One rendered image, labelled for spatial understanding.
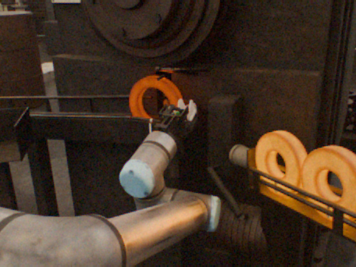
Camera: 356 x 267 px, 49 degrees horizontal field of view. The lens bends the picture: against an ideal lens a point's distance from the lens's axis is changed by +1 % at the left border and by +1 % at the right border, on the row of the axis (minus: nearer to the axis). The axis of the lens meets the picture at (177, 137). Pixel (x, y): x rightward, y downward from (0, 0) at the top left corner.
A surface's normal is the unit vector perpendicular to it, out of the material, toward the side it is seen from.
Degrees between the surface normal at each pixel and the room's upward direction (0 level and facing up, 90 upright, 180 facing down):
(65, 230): 24
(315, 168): 90
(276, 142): 90
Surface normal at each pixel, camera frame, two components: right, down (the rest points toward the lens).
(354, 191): -0.88, 0.20
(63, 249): 0.47, -0.44
